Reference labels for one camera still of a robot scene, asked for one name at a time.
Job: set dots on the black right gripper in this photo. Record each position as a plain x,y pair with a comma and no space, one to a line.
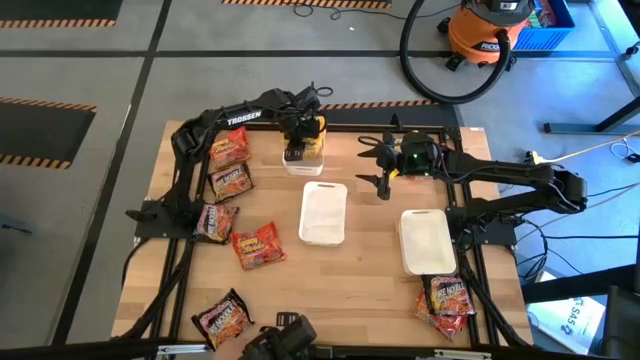
417,155

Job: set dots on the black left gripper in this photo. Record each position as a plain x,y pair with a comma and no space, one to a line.
302,120

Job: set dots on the yellow Maruchan ramen pack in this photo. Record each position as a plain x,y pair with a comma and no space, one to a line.
314,147
320,124

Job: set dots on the red Saucy Noodle pack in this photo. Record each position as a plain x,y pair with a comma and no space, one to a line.
257,246
442,327
229,147

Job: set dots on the white plastic bin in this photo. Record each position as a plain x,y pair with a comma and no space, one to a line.
322,215
302,169
427,245

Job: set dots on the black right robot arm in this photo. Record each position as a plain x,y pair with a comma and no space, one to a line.
500,172

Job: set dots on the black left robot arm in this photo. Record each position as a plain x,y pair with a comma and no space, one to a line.
245,118

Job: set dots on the black hazard-striped floor mat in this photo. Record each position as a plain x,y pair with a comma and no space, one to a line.
360,116
60,10
300,3
45,132

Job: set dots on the orange shop vacuum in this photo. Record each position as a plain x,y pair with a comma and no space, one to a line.
475,37

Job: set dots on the black desk leg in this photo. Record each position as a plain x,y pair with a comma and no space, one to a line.
570,129

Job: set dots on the blue plastic crate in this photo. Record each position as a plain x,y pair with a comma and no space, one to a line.
545,39

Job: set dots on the black metal bar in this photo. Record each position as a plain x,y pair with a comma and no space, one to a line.
580,286

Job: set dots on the black aluminium table frame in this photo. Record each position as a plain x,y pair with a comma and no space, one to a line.
345,128

